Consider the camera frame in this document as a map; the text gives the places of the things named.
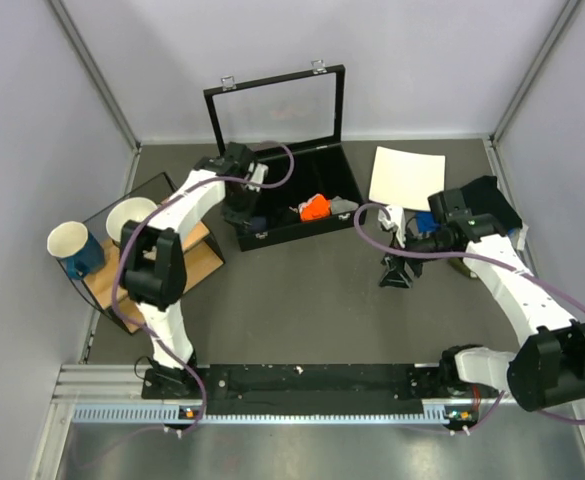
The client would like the navy underwear with cream waistband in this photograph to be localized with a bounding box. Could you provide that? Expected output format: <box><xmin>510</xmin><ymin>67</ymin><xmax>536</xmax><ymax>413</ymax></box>
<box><xmin>248</xmin><ymin>216</ymin><xmax>268</xmax><ymax>234</ymax></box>

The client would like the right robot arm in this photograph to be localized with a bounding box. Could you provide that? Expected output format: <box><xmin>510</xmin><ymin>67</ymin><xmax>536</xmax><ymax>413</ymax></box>
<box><xmin>378</xmin><ymin>189</ymin><xmax>585</xmax><ymax>412</ymax></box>

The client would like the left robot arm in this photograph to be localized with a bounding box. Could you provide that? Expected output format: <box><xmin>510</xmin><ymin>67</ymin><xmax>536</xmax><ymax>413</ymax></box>
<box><xmin>116</xmin><ymin>143</ymin><xmax>267</xmax><ymax>397</ymax></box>

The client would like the bright blue underwear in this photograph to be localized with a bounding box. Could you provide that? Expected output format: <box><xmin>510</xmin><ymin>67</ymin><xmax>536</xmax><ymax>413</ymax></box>
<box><xmin>415</xmin><ymin>212</ymin><xmax>439</xmax><ymax>233</ymax></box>

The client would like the black rolled garment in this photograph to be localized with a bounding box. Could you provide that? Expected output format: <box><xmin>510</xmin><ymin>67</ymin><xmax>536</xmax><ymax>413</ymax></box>
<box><xmin>268</xmin><ymin>207</ymin><xmax>301</xmax><ymax>229</ymax></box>

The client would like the orange rolled garment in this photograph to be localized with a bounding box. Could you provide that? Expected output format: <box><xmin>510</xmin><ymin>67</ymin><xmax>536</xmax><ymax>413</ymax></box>
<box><xmin>298</xmin><ymin>193</ymin><xmax>331</xmax><ymax>222</ymax></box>

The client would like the grey rolled garment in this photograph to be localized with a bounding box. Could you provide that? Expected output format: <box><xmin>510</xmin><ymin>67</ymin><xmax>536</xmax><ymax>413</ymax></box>
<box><xmin>329</xmin><ymin>196</ymin><xmax>359</xmax><ymax>215</ymax></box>

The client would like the white square plate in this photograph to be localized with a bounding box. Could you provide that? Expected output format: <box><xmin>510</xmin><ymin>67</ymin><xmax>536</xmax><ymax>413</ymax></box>
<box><xmin>368</xmin><ymin>146</ymin><xmax>446</xmax><ymax>211</ymax></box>

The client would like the white ceramic bowl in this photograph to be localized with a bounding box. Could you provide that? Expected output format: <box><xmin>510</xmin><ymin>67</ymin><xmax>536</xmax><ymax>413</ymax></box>
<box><xmin>106</xmin><ymin>197</ymin><xmax>157</xmax><ymax>246</ymax></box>

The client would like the black compartment box with lid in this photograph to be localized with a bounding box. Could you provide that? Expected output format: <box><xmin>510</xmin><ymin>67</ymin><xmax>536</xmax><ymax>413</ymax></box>
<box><xmin>203</xmin><ymin>61</ymin><xmax>364</xmax><ymax>252</ymax></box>

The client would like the white garment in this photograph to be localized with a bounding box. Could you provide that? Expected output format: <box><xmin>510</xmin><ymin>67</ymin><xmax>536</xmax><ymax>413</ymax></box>
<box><xmin>508</xmin><ymin>223</ymin><xmax>529</xmax><ymax>252</ymax></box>

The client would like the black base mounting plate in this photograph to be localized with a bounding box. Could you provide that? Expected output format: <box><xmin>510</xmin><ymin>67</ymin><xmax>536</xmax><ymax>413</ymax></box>
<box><xmin>140</xmin><ymin>362</ymin><xmax>498</xmax><ymax>414</ymax></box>

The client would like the blue mug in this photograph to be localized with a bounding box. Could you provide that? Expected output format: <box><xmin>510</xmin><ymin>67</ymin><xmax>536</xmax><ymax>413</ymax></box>
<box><xmin>47</xmin><ymin>221</ymin><xmax>106</xmax><ymax>280</ymax></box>

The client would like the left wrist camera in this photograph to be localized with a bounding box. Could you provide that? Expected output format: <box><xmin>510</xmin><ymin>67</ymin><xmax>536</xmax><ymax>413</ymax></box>
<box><xmin>245</xmin><ymin>163</ymin><xmax>268</xmax><ymax>191</ymax></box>

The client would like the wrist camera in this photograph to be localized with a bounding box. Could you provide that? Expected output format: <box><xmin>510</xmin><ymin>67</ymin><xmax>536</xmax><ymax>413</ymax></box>
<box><xmin>245</xmin><ymin>163</ymin><xmax>268</xmax><ymax>191</ymax></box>
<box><xmin>378</xmin><ymin>205</ymin><xmax>407</xmax><ymax>248</ymax></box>

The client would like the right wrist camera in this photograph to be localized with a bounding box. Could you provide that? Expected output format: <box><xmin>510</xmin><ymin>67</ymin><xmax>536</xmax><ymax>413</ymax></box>
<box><xmin>378</xmin><ymin>205</ymin><xmax>407</xmax><ymax>248</ymax></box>

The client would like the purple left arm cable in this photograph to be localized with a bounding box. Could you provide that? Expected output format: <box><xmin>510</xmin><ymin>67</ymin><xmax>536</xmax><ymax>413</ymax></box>
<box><xmin>110</xmin><ymin>140</ymin><xmax>296</xmax><ymax>436</ymax></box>

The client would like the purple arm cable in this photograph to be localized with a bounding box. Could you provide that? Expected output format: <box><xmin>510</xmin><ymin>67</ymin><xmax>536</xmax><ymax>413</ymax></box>
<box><xmin>110</xmin><ymin>140</ymin><xmax>296</xmax><ymax>436</ymax></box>
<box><xmin>352</xmin><ymin>202</ymin><xmax>585</xmax><ymax>436</ymax></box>

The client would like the wooden shelf with black frame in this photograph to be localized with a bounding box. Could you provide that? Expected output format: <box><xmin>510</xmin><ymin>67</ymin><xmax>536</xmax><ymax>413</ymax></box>
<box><xmin>57</xmin><ymin>172</ymin><xmax>225</xmax><ymax>334</ymax></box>

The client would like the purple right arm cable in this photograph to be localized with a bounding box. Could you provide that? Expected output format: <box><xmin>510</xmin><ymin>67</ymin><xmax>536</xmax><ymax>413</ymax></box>
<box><xmin>352</xmin><ymin>202</ymin><xmax>585</xmax><ymax>436</ymax></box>

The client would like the grey slotted cable duct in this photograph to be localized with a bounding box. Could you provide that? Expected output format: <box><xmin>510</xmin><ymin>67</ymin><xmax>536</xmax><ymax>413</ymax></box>
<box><xmin>70</xmin><ymin>399</ymin><xmax>475</xmax><ymax>426</ymax></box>

